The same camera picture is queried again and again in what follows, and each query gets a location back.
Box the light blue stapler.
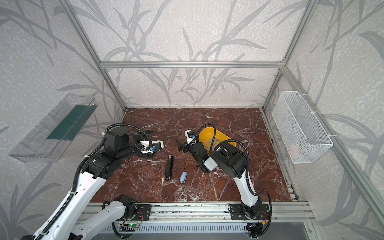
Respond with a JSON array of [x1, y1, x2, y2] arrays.
[[180, 172, 188, 184]]

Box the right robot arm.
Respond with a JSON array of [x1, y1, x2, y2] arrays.
[[177, 139, 262, 220]]

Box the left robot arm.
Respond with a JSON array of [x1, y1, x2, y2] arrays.
[[22, 123, 164, 240]]

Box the yellow plastic tray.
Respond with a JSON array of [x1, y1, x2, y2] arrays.
[[199, 127, 230, 152]]

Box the grey staple strips in tray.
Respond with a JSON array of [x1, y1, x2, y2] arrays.
[[209, 138, 220, 145]]

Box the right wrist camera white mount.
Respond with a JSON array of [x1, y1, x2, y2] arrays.
[[185, 130, 196, 146]]

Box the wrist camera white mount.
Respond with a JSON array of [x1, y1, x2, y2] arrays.
[[139, 141, 164, 159], [185, 130, 196, 146]]

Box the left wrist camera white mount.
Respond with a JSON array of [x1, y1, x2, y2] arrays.
[[139, 141, 164, 159]]

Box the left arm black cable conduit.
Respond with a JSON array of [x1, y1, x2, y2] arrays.
[[32, 122, 154, 240]]

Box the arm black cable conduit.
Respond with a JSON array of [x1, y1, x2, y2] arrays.
[[32, 122, 154, 240], [193, 123, 272, 223]]

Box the aluminium front rail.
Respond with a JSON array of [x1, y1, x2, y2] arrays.
[[74, 201, 316, 225]]

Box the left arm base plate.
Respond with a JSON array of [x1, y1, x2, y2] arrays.
[[119, 204, 152, 221]]

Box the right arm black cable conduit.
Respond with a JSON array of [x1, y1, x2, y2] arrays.
[[193, 123, 272, 223]]

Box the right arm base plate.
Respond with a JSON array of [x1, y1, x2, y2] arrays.
[[228, 204, 271, 222]]

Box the clear acrylic wall shelf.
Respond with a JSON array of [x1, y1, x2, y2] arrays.
[[9, 94, 98, 163]]

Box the white wire mesh basket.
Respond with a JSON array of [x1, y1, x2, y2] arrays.
[[272, 91, 333, 164]]

